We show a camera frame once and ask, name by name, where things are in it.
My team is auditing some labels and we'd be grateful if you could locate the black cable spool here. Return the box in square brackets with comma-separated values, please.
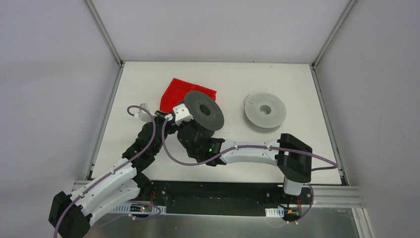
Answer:
[183, 90, 224, 137]

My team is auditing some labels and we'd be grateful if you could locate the red two-compartment bin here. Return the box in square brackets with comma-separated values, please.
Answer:
[159, 78, 217, 113]

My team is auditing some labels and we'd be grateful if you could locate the white translucent cable spool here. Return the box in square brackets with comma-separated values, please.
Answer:
[243, 92, 287, 134]

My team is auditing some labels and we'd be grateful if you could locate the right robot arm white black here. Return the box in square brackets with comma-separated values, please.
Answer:
[177, 124, 313, 203]

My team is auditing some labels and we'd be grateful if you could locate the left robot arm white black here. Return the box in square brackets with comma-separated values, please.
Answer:
[48, 111, 175, 238]

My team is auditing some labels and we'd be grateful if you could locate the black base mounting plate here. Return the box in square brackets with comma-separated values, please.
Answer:
[135, 180, 312, 217]

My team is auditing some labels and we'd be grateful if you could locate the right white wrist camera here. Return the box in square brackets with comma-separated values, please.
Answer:
[173, 103, 194, 125]

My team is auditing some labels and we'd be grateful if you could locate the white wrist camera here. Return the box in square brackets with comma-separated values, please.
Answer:
[173, 103, 194, 125]
[133, 103, 152, 122]

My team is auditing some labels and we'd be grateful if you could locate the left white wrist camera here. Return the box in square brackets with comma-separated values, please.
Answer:
[133, 103, 152, 122]

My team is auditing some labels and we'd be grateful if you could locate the left aluminium frame post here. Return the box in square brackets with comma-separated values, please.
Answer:
[83, 0, 123, 68]

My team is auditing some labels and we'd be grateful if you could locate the aluminium frame post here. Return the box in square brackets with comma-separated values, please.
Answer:
[312, 0, 358, 69]
[83, 0, 123, 68]

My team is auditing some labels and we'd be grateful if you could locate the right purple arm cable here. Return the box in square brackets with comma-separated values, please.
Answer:
[161, 115, 339, 172]

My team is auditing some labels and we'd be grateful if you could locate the right aluminium frame post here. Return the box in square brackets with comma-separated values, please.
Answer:
[312, 0, 358, 69]

